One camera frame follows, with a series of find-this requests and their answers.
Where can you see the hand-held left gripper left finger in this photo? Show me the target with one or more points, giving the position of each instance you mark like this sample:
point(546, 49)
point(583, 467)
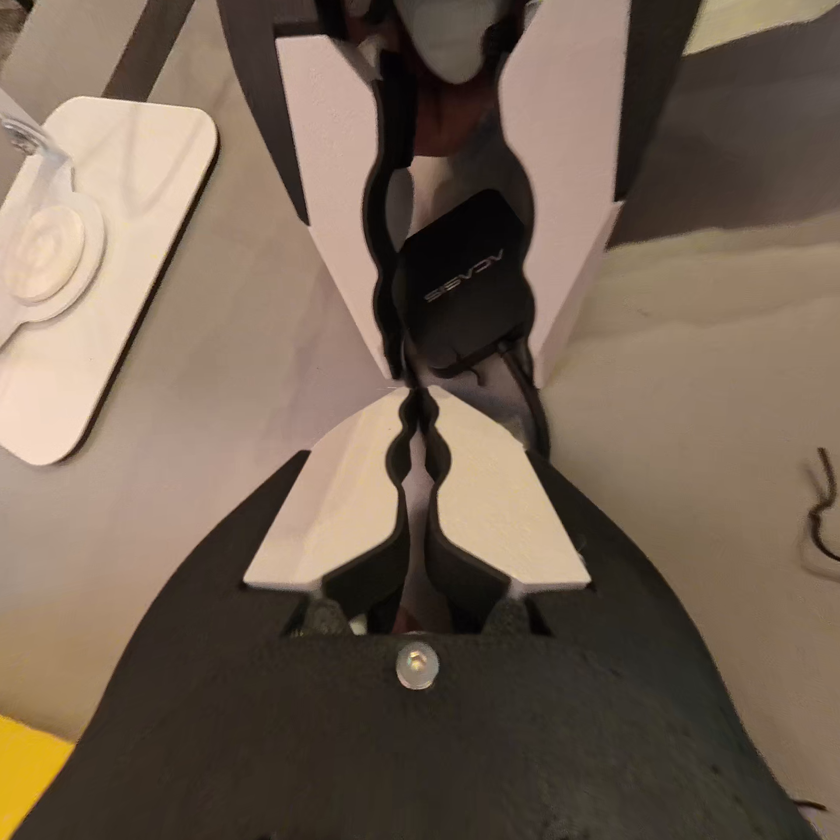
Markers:
point(328, 519)

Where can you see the yellow plastic bin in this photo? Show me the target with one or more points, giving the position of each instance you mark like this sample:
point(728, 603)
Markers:
point(26, 781)

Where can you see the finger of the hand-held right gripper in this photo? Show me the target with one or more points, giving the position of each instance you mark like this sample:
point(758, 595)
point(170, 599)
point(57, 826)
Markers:
point(328, 158)
point(578, 158)

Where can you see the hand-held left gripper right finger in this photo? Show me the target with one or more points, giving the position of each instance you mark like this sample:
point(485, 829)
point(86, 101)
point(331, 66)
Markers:
point(512, 519)

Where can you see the white stand base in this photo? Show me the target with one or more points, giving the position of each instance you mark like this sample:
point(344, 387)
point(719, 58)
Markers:
point(118, 236)

